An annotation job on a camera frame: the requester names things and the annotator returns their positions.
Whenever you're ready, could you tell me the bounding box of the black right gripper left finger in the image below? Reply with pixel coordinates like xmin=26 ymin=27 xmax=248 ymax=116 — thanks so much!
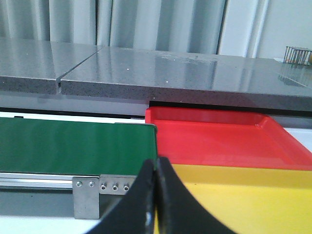
xmin=88 ymin=159 xmax=155 ymax=234

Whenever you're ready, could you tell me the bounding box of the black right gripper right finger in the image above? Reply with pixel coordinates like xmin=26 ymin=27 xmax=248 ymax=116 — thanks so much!
xmin=156 ymin=157 xmax=234 ymax=234

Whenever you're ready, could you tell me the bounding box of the conveyor end plate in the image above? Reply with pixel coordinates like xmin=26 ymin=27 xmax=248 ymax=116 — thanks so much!
xmin=99 ymin=175 xmax=136 ymax=195

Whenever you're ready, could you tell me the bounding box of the yellow plastic tray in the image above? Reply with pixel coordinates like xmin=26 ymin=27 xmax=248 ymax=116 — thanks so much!
xmin=173 ymin=164 xmax=312 ymax=234

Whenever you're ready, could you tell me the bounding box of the red plastic tray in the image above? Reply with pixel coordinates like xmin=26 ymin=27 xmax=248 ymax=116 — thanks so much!
xmin=145 ymin=106 xmax=312 ymax=171

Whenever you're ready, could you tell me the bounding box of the green conveyor belt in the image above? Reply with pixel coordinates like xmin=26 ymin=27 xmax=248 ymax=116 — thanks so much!
xmin=0 ymin=117 xmax=157 ymax=176

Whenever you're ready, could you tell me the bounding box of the right grey stone slab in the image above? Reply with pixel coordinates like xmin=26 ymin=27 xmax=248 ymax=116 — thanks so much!
xmin=60 ymin=47 xmax=312 ymax=112

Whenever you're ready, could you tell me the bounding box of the grey stone slab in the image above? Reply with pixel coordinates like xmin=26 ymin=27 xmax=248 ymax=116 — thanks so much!
xmin=60 ymin=47 xmax=312 ymax=112
xmin=0 ymin=37 xmax=100 ymax=94

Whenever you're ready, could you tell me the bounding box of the left grey stone slab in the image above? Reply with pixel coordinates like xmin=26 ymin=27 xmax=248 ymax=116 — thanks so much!
xmin=0 ymin=37 xmax=100 ymax=94

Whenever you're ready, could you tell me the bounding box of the grey pleated curtain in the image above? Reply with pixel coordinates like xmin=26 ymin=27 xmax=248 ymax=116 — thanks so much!
xmin=0 ymin=0 xmax=269 ymax=58

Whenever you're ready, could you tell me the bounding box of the metal conveyor support bracket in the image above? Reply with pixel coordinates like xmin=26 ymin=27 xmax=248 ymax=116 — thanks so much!
xmin=72 ymin=176 xmax=99 ymax=219

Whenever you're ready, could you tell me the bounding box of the aluminium conveyor side rail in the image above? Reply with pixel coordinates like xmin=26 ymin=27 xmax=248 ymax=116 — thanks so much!
xmin=0 ymin=173 xmax=99 ymax=189

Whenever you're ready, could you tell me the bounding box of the wire rack in background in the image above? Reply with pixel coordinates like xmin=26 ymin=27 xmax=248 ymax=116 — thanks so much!
xmin=283 ymin=46 xmax=312 ymax=65

